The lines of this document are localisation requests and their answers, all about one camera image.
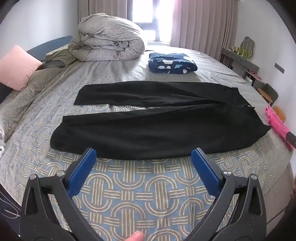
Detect folded navy patterned garment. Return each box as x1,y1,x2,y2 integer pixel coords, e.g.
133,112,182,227
148,53,197,75

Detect dark framed window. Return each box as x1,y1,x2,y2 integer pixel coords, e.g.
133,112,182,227
127,0,176,43

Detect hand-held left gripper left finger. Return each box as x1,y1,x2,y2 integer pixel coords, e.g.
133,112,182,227
20,148,97,241

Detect folded grey patterned duvet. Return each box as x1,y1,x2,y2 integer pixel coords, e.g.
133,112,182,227
68,13,146,62

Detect black pants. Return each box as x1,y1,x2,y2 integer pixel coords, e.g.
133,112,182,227
50,81,271,161

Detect cloud shaped mirror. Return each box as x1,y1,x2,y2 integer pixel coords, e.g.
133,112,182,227
240,36,255,59

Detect wooden stool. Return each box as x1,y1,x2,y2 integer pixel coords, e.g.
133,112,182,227
273,106,287,123

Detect pink pillow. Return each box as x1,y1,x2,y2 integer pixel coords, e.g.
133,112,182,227
0,45,43,91

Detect person's left hand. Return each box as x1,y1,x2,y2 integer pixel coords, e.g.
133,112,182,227
127,231,145,241

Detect olive green blanket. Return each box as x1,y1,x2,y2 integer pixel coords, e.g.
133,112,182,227
43,47,78,69

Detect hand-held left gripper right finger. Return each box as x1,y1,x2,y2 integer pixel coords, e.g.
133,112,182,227
188,148,270,241

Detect blue headboard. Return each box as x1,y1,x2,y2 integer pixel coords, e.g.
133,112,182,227
25,35,73,62

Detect grey wall shelf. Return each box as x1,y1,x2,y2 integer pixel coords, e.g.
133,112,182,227
221,47,259,77

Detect beige curtain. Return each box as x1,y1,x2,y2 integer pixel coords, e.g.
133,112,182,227
169,0,238,62
77,0,133,24

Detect grey patterned bed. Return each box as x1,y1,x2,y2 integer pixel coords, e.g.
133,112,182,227
0,43,295,241

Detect chair with wooden seat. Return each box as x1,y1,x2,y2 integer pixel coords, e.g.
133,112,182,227
257,83,278,107

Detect white cable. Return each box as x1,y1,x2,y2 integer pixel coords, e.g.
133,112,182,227
0,185,19,219

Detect pink garment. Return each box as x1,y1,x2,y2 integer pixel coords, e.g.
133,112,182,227
265,105,296,152

